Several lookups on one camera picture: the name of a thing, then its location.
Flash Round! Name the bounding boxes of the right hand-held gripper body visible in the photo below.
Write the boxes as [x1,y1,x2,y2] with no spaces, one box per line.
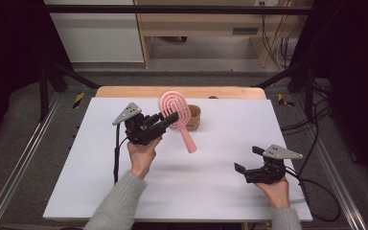
[244,144,304,184]

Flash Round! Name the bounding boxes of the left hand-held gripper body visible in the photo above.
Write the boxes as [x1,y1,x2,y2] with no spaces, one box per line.
[112,102,167,147]

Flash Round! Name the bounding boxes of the pink hair brush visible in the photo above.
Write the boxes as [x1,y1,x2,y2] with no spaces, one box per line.
[159,90,198,154]

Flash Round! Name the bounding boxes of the brown cup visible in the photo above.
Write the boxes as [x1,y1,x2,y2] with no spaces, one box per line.
[185,104,202,131]

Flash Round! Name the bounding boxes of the person's right hand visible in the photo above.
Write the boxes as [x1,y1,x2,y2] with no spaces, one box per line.
[255,177,291,210]

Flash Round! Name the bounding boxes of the person's left hand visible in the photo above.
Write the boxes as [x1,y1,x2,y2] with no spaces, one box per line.
[126,137,162,180]

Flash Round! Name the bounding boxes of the yellow black floor tape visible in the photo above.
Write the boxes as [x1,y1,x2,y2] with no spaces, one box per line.
[277,93,295,108]
[72,92,86,109]

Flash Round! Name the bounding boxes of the white cabinet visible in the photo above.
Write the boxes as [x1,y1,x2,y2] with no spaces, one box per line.
[43,0,145,63]

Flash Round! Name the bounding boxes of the wooden desk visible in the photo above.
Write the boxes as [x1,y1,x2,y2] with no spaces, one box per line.
[133,0,301,69]

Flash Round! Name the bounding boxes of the dark curtain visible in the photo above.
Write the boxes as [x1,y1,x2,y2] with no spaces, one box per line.
[291,0,368,193]
[0,0,75,151]

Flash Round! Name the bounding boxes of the left hand-held gripper black cable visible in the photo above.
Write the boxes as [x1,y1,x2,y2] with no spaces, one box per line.
[112,124,129,186]

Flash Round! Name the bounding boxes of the hand-held gripper black cable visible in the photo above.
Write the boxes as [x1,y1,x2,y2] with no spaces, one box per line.
[285,166,342,223]
[112,124,129,186]

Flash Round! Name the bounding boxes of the black floor cables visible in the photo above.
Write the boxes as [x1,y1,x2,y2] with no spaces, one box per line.
[281,80,334,180]

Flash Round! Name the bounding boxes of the right hand-held gripper black cable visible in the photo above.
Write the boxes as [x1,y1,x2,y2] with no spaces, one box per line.
[285,166,342,223]

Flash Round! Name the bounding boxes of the aluminium floor rail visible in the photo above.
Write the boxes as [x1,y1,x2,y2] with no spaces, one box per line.
[0,92,62,230]
[312,135,368,230]

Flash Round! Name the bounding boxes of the black frame strut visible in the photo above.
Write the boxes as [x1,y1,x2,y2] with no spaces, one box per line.
[255,61,315,122]
[38,60,101,123]

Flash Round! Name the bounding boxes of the hanging cables bundle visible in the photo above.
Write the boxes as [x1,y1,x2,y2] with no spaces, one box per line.
[261,13,301,70]

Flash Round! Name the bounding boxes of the black horizontal frame bar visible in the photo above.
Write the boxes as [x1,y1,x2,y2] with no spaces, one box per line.
[43,4,314,15]

